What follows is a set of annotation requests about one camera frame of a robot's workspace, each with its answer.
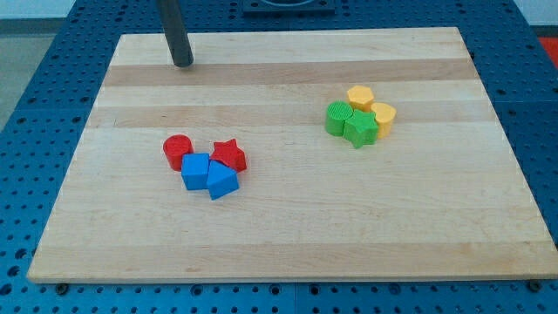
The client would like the yellow heart block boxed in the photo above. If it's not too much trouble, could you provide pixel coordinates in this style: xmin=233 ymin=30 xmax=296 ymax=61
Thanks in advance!
xmin=371 ymin=102 xmax=397 ymax=139

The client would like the dark grey cylindrical robot stick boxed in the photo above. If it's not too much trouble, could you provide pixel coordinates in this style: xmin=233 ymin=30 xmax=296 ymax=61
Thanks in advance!
xmin=156 ymin=0 xmax=194 ymax=68

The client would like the light wooden board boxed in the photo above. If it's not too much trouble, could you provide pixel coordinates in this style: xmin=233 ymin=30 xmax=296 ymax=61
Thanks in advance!
xmin=27 ymin=27 xmax=557 ymax=283

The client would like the red star block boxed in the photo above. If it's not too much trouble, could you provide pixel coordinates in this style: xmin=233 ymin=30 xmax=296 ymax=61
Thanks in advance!
xmin=210 ymin=139 xmax=248 ymax=173

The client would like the yellow hexagon block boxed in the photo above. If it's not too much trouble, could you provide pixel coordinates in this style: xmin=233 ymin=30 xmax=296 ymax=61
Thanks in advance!
xmin=346 ymin=85 xmax=375 ymax=113

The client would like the red cylinder block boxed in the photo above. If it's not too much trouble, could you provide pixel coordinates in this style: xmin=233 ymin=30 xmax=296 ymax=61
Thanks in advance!
xmin=162 ymin=134 xmax=194 ymax=171

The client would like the green cylinder block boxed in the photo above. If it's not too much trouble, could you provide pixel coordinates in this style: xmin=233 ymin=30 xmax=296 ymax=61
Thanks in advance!
xmin=324 ymin=100 xmax=353 ymax=136

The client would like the blue cube block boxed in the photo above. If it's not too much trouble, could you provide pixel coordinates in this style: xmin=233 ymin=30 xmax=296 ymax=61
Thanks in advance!
xmin=181 ymin=153 xmax=209 ymax=190

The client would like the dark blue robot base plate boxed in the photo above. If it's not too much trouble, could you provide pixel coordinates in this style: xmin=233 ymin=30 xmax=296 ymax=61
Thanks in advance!
xmin=240 ymin=0 xmax=336 ymax=15

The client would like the blue triangular prism block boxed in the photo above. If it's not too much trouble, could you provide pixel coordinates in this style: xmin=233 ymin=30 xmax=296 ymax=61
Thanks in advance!
xmin=207 ymin=160 xmax=240 ymax=200

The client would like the green star block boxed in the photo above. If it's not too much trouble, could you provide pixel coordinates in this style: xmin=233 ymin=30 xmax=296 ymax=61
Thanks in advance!
xmin=343 ymin=109 xmax=379 ymax=148

